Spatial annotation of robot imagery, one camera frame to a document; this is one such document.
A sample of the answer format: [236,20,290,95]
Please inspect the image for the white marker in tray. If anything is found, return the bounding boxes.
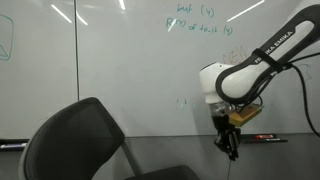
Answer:
[0,142,27,149]

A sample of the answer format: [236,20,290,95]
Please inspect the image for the red whiteboard marker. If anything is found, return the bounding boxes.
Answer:
[254,134,275,140]

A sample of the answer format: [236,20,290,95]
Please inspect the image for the large wall whiteboard panel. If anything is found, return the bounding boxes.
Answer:
[75,0,320,138]

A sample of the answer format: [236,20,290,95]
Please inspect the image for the whiteboard panel with green drawing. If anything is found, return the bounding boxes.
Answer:
[0,0,80,140]

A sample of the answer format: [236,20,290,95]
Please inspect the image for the black mesh office chair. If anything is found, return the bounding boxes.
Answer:
[18,96,201,180]

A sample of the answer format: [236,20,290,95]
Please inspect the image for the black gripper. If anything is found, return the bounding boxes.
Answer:
[211,111,242,162]

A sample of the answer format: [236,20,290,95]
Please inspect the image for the black tray with marker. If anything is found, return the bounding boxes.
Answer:
[0,137,29,150]

